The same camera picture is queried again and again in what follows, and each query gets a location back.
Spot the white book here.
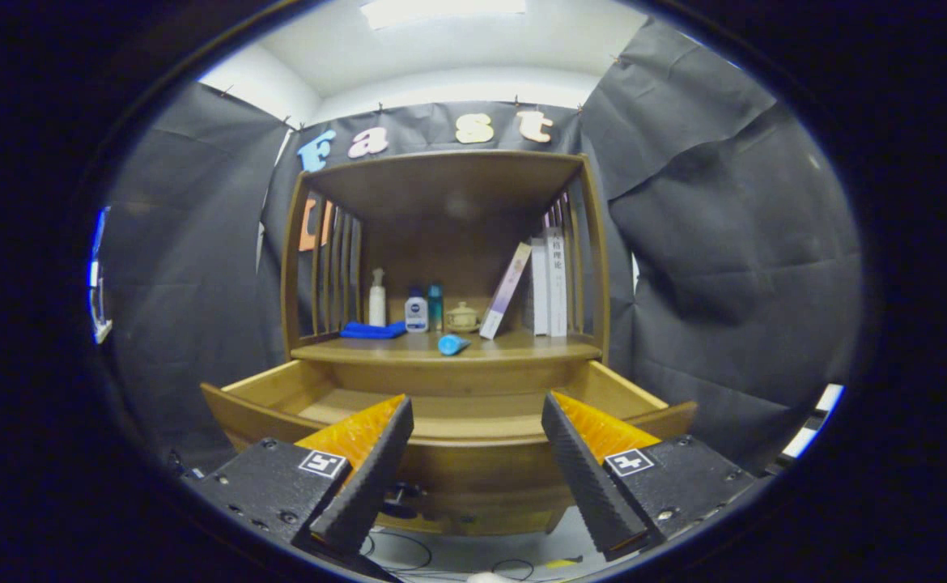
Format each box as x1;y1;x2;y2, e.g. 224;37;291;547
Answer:
545;226;568;338

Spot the wooden drawer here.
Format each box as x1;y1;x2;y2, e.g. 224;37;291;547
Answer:
201;359;699;519

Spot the wooden countertop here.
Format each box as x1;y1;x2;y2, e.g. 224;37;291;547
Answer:
291;328;604;365

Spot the blue folded cloth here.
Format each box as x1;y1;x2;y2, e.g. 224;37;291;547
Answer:
339;321;407;340

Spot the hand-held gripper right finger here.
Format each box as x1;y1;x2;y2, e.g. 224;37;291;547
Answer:
541;391;758;562

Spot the black drawer knob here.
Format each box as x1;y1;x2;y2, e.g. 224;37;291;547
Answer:
379;483;427;521

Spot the bright monitor screen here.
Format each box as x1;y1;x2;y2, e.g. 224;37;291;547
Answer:
87;206;114;345

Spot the wooden cabinet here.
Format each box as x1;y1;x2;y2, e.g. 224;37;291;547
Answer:
279;150;612;537

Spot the white blue lotion bottle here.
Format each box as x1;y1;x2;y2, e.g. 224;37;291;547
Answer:
405;287;429;334

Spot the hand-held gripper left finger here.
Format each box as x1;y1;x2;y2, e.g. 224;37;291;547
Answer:
185;394;415;568

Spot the white pump bottle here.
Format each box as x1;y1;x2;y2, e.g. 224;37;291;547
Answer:
368;268;387;327

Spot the purple leaning book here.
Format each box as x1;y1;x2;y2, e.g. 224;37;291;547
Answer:
479;241;533;341

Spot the beige lidded tea cup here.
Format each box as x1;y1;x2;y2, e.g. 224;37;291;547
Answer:
446;301;481;334

